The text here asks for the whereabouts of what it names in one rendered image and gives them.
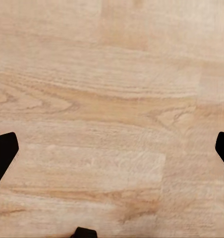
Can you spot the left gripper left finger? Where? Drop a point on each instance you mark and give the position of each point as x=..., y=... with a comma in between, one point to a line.
x=8, y=149

